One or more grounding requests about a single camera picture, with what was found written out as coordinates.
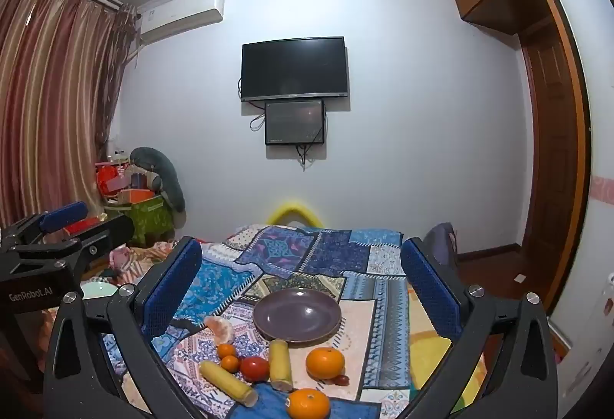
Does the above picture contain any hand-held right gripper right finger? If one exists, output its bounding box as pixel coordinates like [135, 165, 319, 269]
[397, 235, 560, 419]

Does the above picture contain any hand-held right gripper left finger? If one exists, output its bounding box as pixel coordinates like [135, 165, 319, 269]
[43, 235, 208, 419]

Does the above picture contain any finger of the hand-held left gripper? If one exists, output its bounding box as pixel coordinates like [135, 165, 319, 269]
[0, 201, 90, 248]
[64, 214, 135, 274]

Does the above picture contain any peeled pomelo segment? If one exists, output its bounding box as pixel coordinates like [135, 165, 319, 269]
[204, 315, 235, 346]

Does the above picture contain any yellow sugarcane piece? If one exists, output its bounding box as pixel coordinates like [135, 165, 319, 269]
[267, 340, 294, 392]
[200, 360, 259, 407]

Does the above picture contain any red tomato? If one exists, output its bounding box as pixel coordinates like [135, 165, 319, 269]
[240, 356, 271, 383]

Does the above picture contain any brown round plate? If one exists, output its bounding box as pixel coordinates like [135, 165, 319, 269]
[253, 288, 343, 343]

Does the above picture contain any large orange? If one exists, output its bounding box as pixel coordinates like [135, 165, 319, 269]
[306, 346, 347, 381]

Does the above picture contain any orange with sticker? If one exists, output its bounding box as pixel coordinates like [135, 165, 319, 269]
[286, 388, 332, 419]

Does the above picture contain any pink cloth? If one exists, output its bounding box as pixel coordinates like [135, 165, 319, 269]
[109, 246, 131, 272]

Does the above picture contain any green storage box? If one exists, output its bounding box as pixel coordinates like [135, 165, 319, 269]
[104, 195, 174, 248]

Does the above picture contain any orange box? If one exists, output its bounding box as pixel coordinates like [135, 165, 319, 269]
[119, 189, 155, 205]

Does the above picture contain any purple bag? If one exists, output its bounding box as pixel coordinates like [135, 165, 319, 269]
[422, 222, 460, 267]

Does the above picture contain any red basket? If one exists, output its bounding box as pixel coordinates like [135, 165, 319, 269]
[95, 162, 131, 198]

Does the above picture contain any teal bowl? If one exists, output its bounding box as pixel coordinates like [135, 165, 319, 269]
[79, 281, 119, 301]

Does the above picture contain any yellow bed sheet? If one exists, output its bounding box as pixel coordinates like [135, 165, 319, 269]
[407, 282, 486, 392]

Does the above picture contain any grey plush shark toy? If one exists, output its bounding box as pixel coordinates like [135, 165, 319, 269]
[128, 146, 187, 214]

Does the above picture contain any striped curtain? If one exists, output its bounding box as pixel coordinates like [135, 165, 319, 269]
[0, 0, 139, 230]

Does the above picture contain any patchwork printed blanket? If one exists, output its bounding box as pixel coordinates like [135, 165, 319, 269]
[102, 224, 486, 419]

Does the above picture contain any yellow foam object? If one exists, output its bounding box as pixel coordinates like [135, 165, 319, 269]
[267, 202, 324, 227]

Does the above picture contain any wooden door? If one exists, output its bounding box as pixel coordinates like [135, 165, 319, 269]
[519, 0, 592, 307]

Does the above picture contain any white sliding wardrobe door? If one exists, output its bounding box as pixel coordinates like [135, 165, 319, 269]
[540, 0, 614, 403]

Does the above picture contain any white air conditioner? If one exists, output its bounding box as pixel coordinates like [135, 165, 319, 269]
[138, 0, 226, 46]

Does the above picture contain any black television cable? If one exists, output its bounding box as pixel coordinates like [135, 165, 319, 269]
[237, 77, 268, 132]

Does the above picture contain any black monitor cable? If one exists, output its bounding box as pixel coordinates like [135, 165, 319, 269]
[295, 142, 314, 172]

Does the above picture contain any small black wall monitor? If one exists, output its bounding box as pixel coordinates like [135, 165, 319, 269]
[264, 99, 327, 146]

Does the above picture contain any black wall television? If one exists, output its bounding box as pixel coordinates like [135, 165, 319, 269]
[240, 36, 350, 103]

